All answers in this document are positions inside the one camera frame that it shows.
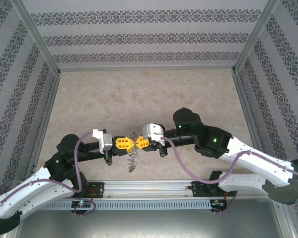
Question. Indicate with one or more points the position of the metal strip with key rings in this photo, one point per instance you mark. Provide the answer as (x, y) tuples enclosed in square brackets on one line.
[(132, 161)]

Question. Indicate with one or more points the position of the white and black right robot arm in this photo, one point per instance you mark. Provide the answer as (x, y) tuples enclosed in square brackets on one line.
[(250, 155)]

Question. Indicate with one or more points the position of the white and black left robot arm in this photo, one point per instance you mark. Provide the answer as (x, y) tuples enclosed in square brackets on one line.
[(27, 196)]

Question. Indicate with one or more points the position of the small circuit board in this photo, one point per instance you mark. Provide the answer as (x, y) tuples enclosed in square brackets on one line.
[(218, 203), (80, 204)]

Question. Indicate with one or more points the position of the grey metal sheet panel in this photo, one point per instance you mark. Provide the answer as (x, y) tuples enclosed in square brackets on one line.
[(149, 225)]

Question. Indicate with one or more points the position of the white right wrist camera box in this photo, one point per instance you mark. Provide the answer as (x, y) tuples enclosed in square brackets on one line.
[(151, 131)]

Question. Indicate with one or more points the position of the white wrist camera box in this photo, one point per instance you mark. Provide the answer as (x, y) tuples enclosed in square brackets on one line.
[(105, 143), (151, 131)]

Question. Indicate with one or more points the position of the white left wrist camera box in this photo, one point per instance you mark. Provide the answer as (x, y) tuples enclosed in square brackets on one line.
[(105, 143)]

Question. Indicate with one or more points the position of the aluminium frame rail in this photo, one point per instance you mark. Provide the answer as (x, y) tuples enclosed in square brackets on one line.
[(248, 111), (43, 119), (146, 69)]

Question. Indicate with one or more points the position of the aluminium mounting rail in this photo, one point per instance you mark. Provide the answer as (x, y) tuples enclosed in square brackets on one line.
[(149, 189)]

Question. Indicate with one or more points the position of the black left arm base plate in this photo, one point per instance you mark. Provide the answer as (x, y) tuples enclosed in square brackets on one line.
[(96, 189)]

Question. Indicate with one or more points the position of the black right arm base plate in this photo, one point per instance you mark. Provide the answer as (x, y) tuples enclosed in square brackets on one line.
[(201, 189)]

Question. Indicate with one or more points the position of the aluminium frame post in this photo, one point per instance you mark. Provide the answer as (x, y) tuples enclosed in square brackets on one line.
[(255, 37), (37, 39)]

